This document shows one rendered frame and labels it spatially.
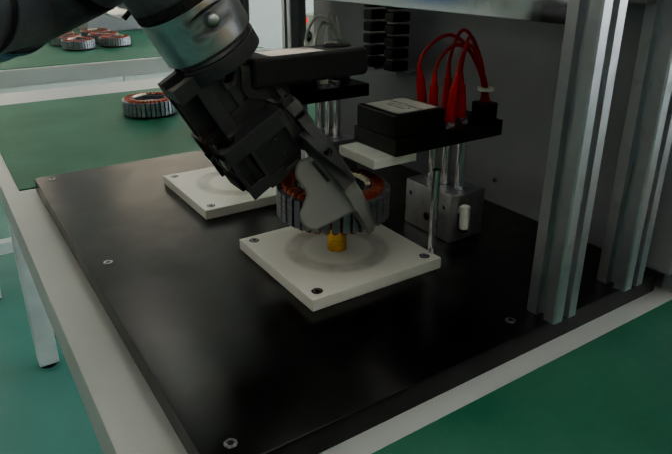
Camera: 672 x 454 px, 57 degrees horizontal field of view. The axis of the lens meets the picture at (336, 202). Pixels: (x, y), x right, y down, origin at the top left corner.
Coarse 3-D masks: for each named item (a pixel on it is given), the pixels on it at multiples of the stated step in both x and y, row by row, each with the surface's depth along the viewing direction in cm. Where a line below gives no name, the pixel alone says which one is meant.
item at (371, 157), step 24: (360, 120) 63; (384, 120) 59; (408, 120) 59; (432, 120) 60; (480, 120) 65; (360, 144) 63; (384, 144) 60; (408, 144) 59; (432, 144) 61; (432, 168) 70; (456, 168) 66
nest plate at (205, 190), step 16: (176, 176) 83; (192, 176) 83; (208, 176) 83; (224, 176) 83; (176, 192) 80; (192, 192) 78; (208, 192) 78; (224, 192) 78; (240, 192) 78; (272, 192) 78; (208, 208) 73; (224, 208) 73; (240, 208) 75
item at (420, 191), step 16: (416, 176) 71; (416, 192) 69; (448, 192) 66; (464, 192) 66; (480, 192) 67; (416, 208) 70; (448, 208) 65; (480, 208) 68; (416, 224) 71; (448, 224) 66; (480, 224) 69; (448, 240) 67
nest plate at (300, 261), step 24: (240, 240) 65; (264, 240) 65; (288, 240) 65; (312, 240) 65; (360, 240) 65; (384, 240) 65; (408, 240) 65; (264, 264) 61; (288, 264) 60; (312, 264) 60; (336, 264) 60; (360, 264) 60; (384, 264) 60; (408, 264) 60; (432, 264) 61; (288, 288) 57; (312, 288) 55; (336, 288) 55; (360, 288) 56
